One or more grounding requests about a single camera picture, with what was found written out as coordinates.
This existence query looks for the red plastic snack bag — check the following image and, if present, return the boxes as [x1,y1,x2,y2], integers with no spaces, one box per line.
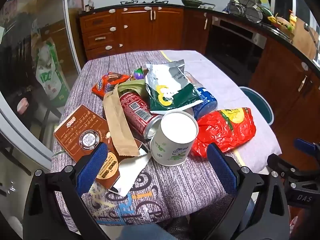
[191,107,256,158]

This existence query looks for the orange wafer snack wrapper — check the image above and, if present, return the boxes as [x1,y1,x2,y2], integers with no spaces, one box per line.
[91,72,130,98]

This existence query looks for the wooden kitchen cabinets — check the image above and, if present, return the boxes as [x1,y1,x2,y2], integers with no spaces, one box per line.
[79,4,319,170]

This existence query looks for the green white sack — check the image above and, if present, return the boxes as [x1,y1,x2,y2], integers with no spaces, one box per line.
[35,38,70,108]

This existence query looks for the brown paper sleeve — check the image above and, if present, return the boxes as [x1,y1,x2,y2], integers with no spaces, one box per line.
[103,85,139,157]

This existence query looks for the dish rack with bowls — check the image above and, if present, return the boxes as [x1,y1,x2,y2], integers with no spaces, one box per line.
[224,0,273,23]

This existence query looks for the brown printed card box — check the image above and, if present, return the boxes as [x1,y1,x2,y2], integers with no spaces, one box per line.
[54,105,120,190]

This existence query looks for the purple candy wrapper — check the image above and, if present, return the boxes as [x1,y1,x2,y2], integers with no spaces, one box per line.
[133,67,145,80]

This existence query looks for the glass sliding door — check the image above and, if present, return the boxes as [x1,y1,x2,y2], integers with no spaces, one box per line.
[1,0,83,169]

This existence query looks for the teal trash bin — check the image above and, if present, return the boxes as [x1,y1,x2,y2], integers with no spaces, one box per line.
[239,86,274,126]

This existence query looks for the silver green snack bag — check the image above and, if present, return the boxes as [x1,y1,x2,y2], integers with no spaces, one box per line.
[145,60,203,115]

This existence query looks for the gas stove grates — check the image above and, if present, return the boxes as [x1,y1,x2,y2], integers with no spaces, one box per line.
[120,0,169,5]

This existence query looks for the clear bottle blue label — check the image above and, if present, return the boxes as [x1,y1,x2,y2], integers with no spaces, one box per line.
[184,72,217,120]

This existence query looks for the green frying pan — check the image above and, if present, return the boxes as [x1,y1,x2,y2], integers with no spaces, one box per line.
[181,0,215,8]

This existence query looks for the white paper receipt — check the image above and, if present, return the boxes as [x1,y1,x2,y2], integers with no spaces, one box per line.
[109,140,151,197]

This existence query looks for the built-in black oven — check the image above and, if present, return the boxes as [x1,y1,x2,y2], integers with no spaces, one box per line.
[204,17,267,87]

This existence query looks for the red soda can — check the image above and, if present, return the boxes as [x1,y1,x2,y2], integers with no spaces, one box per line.
[119,92,162,140]

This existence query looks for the white paper cup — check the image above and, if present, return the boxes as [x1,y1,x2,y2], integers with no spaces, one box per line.
[150,111,199,166]

